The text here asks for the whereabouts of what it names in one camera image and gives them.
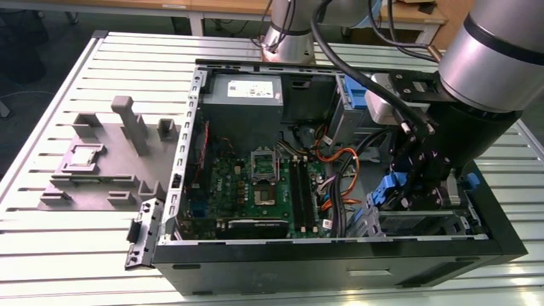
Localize black cable bundle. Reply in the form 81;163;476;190
329;127;399;238

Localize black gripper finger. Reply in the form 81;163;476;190
389;127;431;210
409;178;453;212

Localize grey metal disk bay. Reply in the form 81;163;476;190
364;191;487;238

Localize black cable copper connector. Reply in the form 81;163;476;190
367;0;444;63

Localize green motherboard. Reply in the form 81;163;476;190
180;149;336;240

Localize CPU socket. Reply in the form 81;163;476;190
252;182;281;207

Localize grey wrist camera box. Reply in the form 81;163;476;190
364;73;407;125

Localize thick black cable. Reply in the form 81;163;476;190
308;0;435;135

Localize silver CPU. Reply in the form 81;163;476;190
69;149;97;166

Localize RAM slot white clips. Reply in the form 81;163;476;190
289;154;307;233
301;154;319;233

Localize blue drive bay latch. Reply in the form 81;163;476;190
344;75;369;110

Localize thin red wire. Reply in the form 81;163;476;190
193;120;212;189

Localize grey metal drive cage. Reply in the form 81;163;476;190
329;72;403;149

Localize hard disk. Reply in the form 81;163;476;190
369;171;480;237

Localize metal socket cover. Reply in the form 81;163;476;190
249;145;281;184

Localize grey slot retention bracket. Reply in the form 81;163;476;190
124;197;167;272

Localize black graphics card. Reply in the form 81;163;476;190
215;217;291;240

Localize grey parts rack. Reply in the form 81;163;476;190
39;94;184;213

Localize brown wooden cabinet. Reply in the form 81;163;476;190
431;0;472;52

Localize black PC case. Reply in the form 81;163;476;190
152;58;529;296

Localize grey power supply unit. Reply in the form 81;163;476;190
199;73;285;157

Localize yellow black wire bundle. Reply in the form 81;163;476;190
275;138;313;157

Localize orange red wire bundle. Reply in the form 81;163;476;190
315;145;363;213

